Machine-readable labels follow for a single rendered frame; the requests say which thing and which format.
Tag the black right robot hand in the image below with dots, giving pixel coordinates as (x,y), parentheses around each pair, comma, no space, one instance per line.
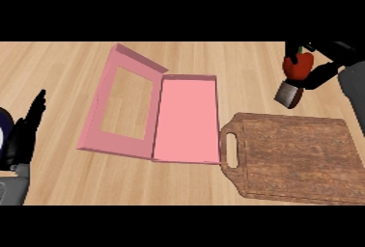
(328,72)

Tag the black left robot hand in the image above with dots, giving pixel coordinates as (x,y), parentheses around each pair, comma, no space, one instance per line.
(21,141)

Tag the red bell pepper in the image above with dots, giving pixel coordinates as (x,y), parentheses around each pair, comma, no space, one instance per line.
(299,66)

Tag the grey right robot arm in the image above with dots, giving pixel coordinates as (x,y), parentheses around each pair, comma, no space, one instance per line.
(355,93)

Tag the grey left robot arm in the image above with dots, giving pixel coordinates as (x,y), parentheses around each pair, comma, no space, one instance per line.
(12,189)

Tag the brown wooden cutting board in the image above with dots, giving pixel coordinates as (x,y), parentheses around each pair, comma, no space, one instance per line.
(299,157)

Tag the pink cardboard box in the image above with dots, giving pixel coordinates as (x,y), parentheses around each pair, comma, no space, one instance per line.
(188,122)

